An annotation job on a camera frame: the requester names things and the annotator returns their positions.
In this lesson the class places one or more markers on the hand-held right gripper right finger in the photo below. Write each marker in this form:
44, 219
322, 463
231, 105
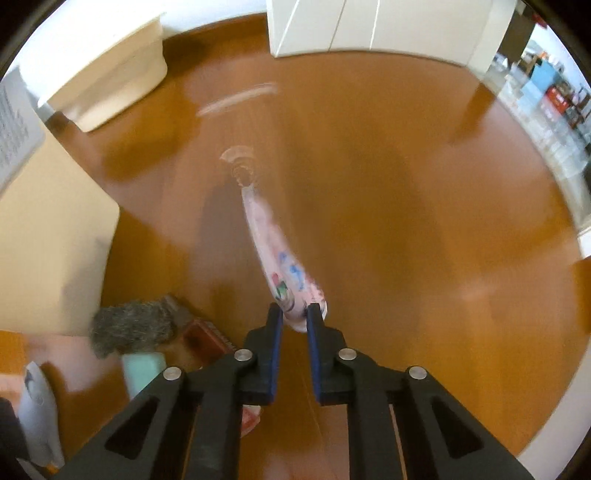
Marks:
315, 350

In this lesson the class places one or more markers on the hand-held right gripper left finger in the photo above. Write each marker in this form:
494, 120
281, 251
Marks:
276, 350

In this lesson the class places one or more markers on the pink tube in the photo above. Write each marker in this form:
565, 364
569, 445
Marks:
272, 249

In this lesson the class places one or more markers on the beige rectangular trash bin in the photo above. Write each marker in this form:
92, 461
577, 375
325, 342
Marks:
46, 240

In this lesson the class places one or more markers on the green flat item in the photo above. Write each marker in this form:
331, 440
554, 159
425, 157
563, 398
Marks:
143, 374

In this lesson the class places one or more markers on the grey fuzzy item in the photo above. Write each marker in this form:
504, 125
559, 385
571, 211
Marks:
134, 325

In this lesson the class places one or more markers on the grey left slipper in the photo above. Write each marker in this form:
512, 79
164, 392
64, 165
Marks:
41, 415

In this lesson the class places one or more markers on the person's left leg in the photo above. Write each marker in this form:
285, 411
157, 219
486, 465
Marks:
11, 429

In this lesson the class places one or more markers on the round beige bucket with lid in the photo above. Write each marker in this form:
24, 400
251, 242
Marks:
111, 74

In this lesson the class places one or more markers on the white door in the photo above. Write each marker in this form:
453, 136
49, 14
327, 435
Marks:
369, 23

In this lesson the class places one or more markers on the red crate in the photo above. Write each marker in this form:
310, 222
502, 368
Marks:
558, 99

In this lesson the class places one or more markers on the blue storage bin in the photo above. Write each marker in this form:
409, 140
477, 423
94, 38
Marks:
544, 78

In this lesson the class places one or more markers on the dark wooden chair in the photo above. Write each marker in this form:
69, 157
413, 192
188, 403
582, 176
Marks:
579, 108

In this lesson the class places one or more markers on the white door frame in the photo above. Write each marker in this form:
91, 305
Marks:
494, 32

